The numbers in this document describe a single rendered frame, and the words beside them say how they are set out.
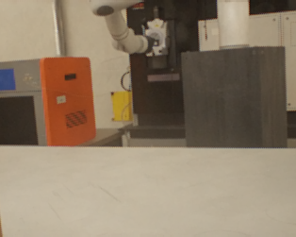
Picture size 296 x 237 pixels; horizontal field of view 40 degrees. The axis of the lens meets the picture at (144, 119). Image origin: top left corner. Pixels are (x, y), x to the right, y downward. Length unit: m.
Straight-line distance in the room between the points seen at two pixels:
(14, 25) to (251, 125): 3.20
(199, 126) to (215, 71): 0.17
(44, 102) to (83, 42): 1.92
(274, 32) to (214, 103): 0.95
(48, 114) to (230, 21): 0.91
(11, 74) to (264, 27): 1.20
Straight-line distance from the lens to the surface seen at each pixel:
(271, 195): 0.53
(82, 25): 3.68
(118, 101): 2.31
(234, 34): 1.24
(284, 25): 2.08
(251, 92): 1.15
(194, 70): 1.21
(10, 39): 4.10
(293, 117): 2.13
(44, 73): 1.79
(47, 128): 1.81
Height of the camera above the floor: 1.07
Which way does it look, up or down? 7 degrees down
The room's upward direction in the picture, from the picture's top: 4 degrees counter-clockwise
